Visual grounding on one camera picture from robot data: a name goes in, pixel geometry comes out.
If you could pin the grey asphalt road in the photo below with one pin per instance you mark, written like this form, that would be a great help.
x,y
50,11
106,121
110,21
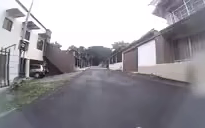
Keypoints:
x,y
103,100

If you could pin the brown sloped wall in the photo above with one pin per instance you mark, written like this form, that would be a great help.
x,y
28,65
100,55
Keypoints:
x,y
60,60

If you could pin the utility pole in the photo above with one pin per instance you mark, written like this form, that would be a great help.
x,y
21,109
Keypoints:
x,y
24,40

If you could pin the white two-storey building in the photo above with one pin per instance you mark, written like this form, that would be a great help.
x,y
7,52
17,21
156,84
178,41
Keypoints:
x,y
10,36

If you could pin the group of dark trees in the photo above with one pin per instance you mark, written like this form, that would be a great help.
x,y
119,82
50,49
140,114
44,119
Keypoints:
x,y
93,55

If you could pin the white parked car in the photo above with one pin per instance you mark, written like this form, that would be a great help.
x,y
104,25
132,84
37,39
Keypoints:
x,y
36,70

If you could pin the building with garage doors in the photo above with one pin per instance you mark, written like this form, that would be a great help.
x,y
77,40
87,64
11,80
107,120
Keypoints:
x,y
170,46

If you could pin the low white wall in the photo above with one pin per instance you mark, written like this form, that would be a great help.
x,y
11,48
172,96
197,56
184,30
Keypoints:
x,y
115,66

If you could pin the grass verge strip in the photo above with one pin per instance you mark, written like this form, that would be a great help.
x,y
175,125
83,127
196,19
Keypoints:
x,y
30,90

